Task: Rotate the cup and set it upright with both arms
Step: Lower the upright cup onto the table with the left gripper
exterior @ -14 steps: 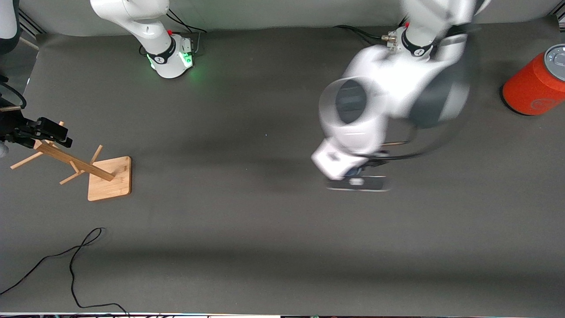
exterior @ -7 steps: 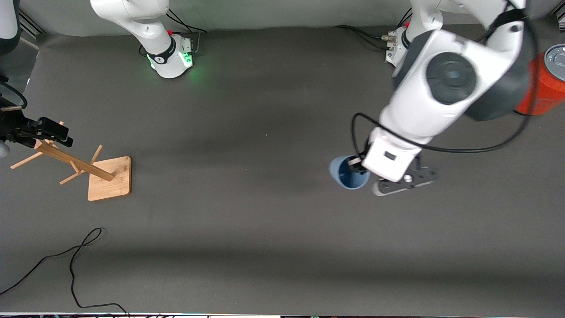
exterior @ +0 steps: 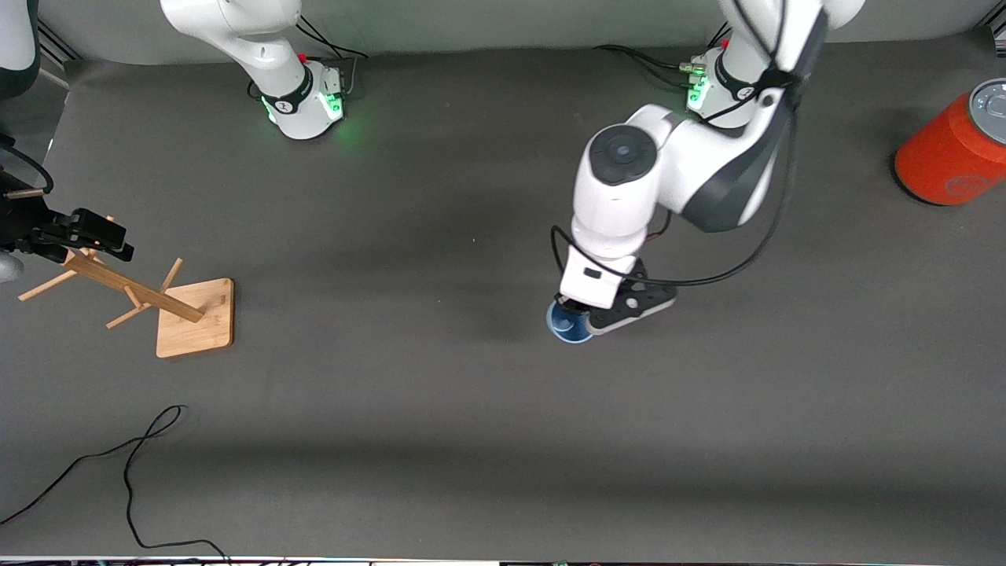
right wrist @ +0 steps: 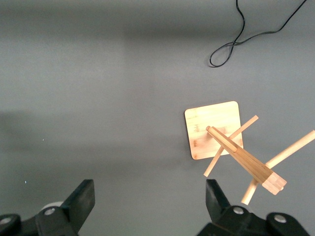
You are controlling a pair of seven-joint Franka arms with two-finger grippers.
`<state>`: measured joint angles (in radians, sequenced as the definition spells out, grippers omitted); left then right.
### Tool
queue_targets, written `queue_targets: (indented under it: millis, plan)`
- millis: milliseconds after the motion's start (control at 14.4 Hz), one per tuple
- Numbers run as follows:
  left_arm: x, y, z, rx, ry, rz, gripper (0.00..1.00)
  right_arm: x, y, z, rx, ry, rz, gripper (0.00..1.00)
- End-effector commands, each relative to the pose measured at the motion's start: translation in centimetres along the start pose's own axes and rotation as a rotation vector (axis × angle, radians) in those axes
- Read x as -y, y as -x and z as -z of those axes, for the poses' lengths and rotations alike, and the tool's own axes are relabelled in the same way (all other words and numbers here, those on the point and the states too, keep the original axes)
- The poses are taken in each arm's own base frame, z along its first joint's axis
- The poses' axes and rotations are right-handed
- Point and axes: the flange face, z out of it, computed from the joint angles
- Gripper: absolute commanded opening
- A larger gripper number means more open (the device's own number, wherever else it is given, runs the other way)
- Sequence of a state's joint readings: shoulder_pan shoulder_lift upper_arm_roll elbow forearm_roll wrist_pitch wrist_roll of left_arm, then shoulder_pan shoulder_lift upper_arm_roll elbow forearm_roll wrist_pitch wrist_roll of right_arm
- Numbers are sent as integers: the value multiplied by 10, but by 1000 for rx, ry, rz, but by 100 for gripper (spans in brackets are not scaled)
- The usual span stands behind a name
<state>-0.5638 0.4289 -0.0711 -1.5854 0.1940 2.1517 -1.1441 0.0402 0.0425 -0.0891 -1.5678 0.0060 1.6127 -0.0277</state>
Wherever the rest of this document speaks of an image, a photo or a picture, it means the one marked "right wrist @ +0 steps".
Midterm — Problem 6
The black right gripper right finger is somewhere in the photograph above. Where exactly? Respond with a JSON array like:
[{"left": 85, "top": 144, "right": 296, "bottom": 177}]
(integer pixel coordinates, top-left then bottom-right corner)
[{"left": 196, "top": 178, "right": 310, "bottom": 236}]

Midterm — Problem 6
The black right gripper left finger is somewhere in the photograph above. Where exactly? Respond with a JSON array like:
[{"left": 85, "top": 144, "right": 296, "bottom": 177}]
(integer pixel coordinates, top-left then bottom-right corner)
[{"left": 0, "top": 178, "right": 96, "bottom": 236}]

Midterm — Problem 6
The wooden mug tree stand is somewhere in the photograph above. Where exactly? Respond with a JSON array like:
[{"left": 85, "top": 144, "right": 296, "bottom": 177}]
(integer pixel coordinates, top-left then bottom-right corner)
[{"left": 184, "top": 100, "right": 315, "bottom": 206}]

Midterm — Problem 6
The long black loose cable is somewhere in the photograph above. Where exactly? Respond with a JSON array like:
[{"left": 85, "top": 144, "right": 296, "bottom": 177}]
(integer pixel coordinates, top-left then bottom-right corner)
[{"left": 209, "top": 0, "right": 308, "bottom": 67}]

